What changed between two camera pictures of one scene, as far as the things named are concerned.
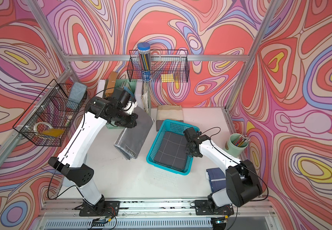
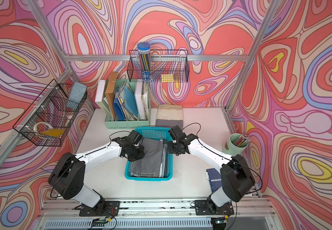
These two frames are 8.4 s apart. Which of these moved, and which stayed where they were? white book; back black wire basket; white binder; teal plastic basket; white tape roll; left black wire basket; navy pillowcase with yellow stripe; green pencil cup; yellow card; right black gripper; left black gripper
Moved: left black gripper; teal plastic basket; right black gripper
Stayed: left black wire basket; white book; white binder; yellow card; navy pillowcase with yellow stripe; green pencil cup; back black wire basket; white tape roll
